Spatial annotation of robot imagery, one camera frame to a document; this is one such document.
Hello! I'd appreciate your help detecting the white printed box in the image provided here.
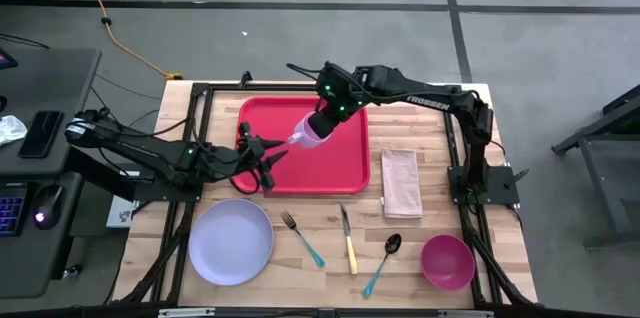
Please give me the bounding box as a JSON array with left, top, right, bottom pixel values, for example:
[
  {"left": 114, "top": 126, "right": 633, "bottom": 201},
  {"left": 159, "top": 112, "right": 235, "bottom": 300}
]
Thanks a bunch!
[{"left": 105, "top": 170, "right": 142, "bottom": 229}]

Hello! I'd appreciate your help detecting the black side cart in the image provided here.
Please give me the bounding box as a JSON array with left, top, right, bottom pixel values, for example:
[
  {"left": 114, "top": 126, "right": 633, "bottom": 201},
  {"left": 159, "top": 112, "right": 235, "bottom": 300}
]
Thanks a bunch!
[{"left": 550, "top": 82, "right": 640, "bottom": 249}]

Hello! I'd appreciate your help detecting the pale pink plastic mug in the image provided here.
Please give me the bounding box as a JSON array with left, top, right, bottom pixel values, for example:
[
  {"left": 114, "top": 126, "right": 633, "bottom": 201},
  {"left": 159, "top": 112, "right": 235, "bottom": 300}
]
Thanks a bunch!
[{"left": 291, "top": 112, "right": 331, "bottom": 150}]

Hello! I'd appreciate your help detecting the thin black floor cable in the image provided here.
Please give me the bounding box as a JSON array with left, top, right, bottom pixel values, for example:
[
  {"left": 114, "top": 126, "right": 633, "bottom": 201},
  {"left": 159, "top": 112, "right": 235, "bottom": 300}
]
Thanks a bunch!
[
  {"left": 0, "top": 32, "right": 51, "bottom": 50},
  {"left": 89, "top": 72, "right": 164, "bottom": 102}
]

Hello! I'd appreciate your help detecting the grey side desk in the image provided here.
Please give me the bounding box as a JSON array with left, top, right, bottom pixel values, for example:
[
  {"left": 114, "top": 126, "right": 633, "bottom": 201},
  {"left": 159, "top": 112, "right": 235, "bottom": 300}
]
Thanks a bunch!
[{"left": 0, "top": 47, "right": 104, "bottom": 300}]

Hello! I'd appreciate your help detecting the black smartphone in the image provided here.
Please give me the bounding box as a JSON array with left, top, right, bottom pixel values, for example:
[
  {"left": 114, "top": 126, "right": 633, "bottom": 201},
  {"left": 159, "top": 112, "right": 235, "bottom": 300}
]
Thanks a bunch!
[{"left": 18, "top": 110, "right": 65, "bottom": 160}]

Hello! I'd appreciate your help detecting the crumpled white tissue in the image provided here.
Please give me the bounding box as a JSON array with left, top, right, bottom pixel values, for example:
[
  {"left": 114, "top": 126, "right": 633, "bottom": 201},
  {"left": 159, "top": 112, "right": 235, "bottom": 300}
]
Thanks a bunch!
[{"left": 0, "top": 114, "right": 29, "bottom": 147}]

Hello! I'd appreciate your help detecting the fork with teal handle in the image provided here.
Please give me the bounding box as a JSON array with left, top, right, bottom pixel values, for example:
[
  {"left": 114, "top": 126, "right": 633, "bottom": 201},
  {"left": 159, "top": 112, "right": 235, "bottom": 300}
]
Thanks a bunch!
[{"left": 279, "top": 209, "right": 327, "bottom": 269}]

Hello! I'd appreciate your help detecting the black aluminium rig frame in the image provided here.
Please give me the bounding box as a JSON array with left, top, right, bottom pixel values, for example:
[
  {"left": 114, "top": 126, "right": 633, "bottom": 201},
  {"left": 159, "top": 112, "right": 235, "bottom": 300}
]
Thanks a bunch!
[{"left": 114, "top": 70, "right": 539, "bottom": 318}]

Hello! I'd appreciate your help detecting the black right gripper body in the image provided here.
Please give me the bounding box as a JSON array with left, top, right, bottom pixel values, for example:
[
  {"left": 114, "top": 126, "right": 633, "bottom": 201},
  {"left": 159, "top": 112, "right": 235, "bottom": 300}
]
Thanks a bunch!
[{"left": 314, "top": 61, "right": 374, "bottom": 124}]

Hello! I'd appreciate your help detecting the backlit black keyboard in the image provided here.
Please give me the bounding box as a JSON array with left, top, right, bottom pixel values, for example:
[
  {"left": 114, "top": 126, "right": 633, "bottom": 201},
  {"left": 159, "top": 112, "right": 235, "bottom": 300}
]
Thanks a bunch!
[{"left": 0, "top": 182, "right": 29, "bottom": 238}]

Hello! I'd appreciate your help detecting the dark tablet screen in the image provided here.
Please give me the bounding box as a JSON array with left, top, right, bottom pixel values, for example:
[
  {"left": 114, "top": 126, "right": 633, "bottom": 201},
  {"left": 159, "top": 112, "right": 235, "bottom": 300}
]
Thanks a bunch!
[{"left": 0, "top": 47, "right": 20, "bottom": 72}]

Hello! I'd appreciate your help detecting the red plastic tray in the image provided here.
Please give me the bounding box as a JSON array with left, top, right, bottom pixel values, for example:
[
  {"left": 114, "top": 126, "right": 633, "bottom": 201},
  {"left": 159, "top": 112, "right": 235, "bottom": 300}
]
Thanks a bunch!
[{"left": 230, "top": 96, "right": 372, "bottom": 196}]

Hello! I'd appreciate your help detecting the lavender plastic plate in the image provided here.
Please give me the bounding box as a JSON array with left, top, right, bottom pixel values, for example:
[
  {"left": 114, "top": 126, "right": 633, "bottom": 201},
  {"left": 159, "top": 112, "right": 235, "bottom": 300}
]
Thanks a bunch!
[{"left": 188, "top": 198, "right": 276, "bottom": 287}]

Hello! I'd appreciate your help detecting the spoon with teal handle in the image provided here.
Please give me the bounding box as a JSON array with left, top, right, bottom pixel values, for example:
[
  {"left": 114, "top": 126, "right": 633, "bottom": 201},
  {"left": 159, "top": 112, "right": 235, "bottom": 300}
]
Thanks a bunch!
[{"left": 361, "top": 232, "right": 403, "bottom": 300}]

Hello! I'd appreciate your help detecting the magenta plastic bowl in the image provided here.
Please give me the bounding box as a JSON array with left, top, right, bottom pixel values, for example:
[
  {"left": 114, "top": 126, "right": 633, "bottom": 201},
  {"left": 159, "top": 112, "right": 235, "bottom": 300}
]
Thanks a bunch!
[{"left": 419, "top": 234, "right": 477, "bottom": 293}]

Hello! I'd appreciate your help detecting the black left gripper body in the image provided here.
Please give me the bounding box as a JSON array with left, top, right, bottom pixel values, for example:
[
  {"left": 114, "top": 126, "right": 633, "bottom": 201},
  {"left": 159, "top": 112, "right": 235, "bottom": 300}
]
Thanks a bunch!
[{"left": 199, "top": 122, "right": 276, "bottom": 194}]

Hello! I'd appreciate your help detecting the beige cloth napkin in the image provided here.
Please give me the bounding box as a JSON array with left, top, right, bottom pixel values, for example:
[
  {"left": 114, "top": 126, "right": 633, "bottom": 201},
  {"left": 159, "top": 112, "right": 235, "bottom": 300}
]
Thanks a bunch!
[{"left": 379, "top": 147, "right": 424, "bottom": 220}]

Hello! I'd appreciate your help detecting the knife with cream handle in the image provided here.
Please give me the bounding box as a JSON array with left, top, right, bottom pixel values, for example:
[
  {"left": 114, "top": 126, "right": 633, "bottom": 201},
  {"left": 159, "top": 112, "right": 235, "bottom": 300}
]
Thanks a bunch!
[{"left": 339, "top": 202, "right": 360, "bottom": 276}]

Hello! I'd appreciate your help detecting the black computer mouse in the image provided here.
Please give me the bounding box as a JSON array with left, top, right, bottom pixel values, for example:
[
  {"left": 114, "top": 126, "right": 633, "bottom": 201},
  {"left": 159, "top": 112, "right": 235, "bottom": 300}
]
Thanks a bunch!
[{"left": 32, "top": 184, "right": 65, "bottom": 232}]

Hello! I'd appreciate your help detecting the yellow extension cable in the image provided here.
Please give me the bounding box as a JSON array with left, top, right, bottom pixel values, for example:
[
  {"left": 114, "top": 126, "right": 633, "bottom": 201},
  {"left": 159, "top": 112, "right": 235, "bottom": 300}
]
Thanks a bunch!
[{"left": 64, "top": 0, "right": 185, "bottom": 82}]

